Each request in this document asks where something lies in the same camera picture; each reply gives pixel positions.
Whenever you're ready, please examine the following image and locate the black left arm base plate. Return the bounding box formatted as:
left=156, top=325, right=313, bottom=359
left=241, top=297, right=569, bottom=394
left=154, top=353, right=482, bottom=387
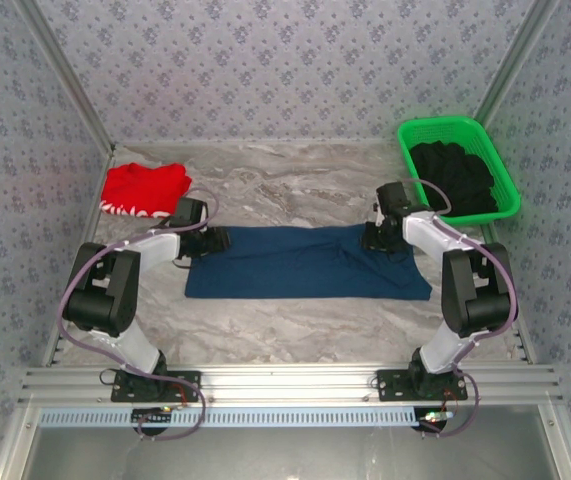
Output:
left=111, top=370, right=202, bottom=404

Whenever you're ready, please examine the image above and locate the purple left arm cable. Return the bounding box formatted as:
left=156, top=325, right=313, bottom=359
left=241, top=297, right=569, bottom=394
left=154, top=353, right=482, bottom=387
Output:
left=58, top=187, right=207, bottom=442

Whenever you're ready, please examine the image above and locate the folded red t-shirt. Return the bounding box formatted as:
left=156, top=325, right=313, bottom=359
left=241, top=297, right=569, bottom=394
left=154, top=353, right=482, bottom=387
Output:
left=99, top=162, right=194, bottom=221

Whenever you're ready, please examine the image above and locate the black garment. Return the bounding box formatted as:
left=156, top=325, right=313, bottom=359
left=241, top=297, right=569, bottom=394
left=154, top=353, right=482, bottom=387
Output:
left=408, top=141, right=499, bottom=217

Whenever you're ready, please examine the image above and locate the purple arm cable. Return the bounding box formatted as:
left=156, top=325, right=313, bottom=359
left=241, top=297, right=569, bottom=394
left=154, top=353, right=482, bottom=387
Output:
left=58, top=187, right=207, bottom=442
left=399, top=177, right=520, bottom=439

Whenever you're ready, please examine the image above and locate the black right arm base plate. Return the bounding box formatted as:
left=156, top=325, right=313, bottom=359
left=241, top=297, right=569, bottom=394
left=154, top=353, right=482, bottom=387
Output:
left=376, top=369, right=469, bottom=403

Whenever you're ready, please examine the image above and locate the grey metal panel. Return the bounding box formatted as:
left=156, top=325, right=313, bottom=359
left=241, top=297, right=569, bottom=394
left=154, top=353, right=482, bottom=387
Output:
left=0, top=404, right=571, bottom=480

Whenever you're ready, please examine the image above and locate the green plastic basket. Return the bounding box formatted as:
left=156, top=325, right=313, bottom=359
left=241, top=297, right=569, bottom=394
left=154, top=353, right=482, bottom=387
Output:
left=396, top=115, right=523, bottom=230

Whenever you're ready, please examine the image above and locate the aluminium mounting rail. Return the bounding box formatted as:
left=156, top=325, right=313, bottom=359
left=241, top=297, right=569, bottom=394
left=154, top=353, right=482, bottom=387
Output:
left=18, top=364, right=565, bottom=407

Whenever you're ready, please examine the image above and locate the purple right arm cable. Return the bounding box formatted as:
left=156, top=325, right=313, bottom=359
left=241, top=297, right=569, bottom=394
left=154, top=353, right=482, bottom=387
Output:
left=399, top=177, right=520, bottom=439

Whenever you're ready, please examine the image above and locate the aluminium corner post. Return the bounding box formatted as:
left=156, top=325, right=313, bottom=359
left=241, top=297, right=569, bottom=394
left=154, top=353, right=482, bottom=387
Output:
left=457, top=0, right=564, bottom=156
left=14, top=0, right=117, bottom=154

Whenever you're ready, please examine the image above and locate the perforated light blue cable duct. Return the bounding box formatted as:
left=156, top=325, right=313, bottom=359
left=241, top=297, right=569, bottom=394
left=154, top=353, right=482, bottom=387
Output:
left=38, top=405, right=420, bottom=429

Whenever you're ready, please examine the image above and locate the dark blue t-shirt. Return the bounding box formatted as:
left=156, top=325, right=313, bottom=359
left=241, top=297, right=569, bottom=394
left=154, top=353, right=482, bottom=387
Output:
left=183, top=223, right=434, bottom=302

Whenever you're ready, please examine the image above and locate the black bracket with LED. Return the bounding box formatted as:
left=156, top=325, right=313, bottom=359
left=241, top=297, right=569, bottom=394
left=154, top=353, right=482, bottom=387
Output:
left=131, top=407, right=174, bottom=437
left=417, top=409, right=454, bottom=435

